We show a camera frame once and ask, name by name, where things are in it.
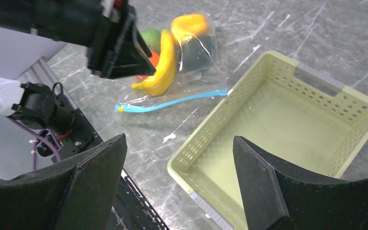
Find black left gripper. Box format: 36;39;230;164
0;0;156;80

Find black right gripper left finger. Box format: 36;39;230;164
0;133;128;230

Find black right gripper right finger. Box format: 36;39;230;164
233;136;368;230

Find orange fruit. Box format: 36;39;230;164
138;49;161;81

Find green lime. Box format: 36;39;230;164
141;28;161;54

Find yellow banana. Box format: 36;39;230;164
131;29;177;96

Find yellow bell pepper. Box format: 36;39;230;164
171;13;209;45

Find clear zip top bag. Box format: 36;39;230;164
115;11;228;113

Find dark green avocado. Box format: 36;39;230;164
181;35;218;72

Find pale green perforated basket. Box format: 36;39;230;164
167;51;368;230

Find black mounting rail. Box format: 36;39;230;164
46;94;167;230

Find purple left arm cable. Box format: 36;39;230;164
8;117;73;172

